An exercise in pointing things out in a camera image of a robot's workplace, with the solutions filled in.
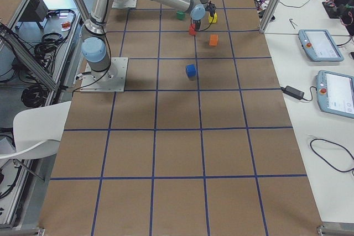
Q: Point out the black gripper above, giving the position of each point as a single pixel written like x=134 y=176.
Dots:
x=196 y=22

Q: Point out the red wooden block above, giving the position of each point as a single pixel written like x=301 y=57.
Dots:
x=192 y=30

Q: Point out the green wooden block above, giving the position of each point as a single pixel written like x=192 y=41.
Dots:
x=180 y=15

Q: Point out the yellow wooden block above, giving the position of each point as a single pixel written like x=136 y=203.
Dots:
x=212 y=18

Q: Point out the orange wooden block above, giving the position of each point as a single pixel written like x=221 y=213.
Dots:
x=213 y=40

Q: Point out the blue wooden block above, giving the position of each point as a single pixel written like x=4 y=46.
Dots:
x=190 y=70

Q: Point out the black power adapter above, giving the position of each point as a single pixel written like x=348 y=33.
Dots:
x=293 y=92

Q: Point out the upper blue teach pendant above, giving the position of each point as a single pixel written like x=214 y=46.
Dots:
x=319 y=45

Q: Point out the blue teach pendant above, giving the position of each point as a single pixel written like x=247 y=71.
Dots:
x=319 y=45
x=335 y=93

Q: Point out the lower blue teach pendant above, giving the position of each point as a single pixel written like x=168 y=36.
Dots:
x=335 y=93

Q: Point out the white chair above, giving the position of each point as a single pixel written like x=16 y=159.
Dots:
x=37 y=132

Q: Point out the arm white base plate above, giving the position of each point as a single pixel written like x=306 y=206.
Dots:
x=113 y=81
x=124 y=4

